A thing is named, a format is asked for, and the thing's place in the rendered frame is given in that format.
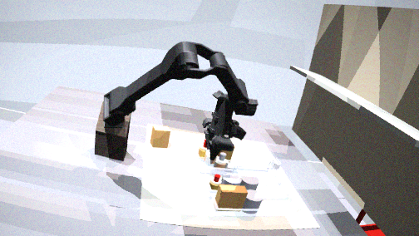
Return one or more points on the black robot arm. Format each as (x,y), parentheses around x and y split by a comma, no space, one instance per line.
(180,63)

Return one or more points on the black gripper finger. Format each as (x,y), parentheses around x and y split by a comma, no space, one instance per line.
(207,138)
(213,152)

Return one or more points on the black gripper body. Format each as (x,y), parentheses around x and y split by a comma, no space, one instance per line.
(218,126)

